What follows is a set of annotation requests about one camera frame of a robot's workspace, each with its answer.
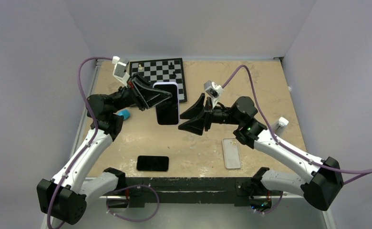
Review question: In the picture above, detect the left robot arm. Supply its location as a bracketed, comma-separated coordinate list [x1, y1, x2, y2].
[37, 74, 174, 229]

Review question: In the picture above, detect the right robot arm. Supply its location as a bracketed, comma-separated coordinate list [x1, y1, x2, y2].
[178, 94, 344, 211]

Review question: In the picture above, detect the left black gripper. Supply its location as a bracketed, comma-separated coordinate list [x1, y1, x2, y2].
[109, 72, 172, 115]

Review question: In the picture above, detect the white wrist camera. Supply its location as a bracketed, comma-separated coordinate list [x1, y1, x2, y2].
[204, 80, 224, 110]
[112, 56, 130, 87]

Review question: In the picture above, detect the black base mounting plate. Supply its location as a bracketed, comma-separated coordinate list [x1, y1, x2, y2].
[105, 177, 283, 209]

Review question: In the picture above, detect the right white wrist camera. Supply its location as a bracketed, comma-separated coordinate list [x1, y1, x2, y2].
[204, 80, 224, 110]

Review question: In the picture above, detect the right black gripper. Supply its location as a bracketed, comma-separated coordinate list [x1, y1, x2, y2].
[178, 93, 243, 135]

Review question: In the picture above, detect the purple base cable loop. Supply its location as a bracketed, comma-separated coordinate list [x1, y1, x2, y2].
[105, 185, 161, 224]

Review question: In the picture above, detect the white phone case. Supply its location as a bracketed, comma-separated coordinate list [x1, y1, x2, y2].
[222, 138, 242, 169]

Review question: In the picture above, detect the phone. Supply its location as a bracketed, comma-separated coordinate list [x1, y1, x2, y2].
[136, 156, 169, 172]
[153, 82, 180, 125]

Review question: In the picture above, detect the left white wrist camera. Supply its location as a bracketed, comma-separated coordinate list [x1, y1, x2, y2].
[112, 56, 130, 87]

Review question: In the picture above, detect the black white chessboard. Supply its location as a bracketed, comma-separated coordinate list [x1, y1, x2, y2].
[129, 58, 187, 103]

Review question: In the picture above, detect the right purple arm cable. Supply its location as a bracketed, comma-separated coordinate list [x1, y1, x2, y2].
[222, 64, 372, 186]

